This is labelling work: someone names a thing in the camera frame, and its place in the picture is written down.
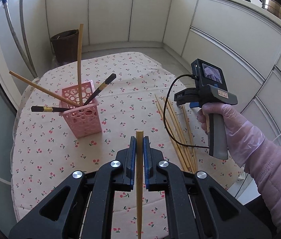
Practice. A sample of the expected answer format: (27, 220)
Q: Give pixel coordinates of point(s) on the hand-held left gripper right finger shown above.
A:
(147, 154)

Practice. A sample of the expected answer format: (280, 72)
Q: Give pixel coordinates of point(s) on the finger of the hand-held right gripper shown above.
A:
(190, 90)
(194, 105)

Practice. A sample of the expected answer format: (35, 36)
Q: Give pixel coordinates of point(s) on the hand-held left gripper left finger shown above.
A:
(132, 154)

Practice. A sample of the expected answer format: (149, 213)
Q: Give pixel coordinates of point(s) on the pile of bamboo chopsticks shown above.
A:
(186, 159)

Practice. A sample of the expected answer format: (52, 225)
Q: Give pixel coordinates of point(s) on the tan bamboo chopstick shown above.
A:
(139, 204)
(80, 67)
(36, 86)

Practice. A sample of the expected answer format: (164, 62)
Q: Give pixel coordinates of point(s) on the pink perforated utensil holder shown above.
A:
(85, 122)

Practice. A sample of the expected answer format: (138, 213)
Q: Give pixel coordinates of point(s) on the black chopstick with gold band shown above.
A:
(106, 81)
(38, 109)

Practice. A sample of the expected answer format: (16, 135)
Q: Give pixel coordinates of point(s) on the person's right forearm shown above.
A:
(274, 174)

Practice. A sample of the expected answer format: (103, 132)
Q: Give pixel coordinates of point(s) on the person's right hand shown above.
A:
(230, 119)

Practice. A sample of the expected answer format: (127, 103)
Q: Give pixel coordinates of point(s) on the cherry print tablecloth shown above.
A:
(43, 154)

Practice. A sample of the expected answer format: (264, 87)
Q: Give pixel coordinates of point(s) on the stainless steel stock pot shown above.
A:
(276, 8)

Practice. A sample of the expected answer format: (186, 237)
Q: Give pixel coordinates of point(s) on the white kitchen base cabinets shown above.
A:
(110, 15)

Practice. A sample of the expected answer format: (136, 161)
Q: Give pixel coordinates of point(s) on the brown woven trash bin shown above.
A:
(63, 47)

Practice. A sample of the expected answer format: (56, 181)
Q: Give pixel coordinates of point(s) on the grey mop pole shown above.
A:
(23, 29)

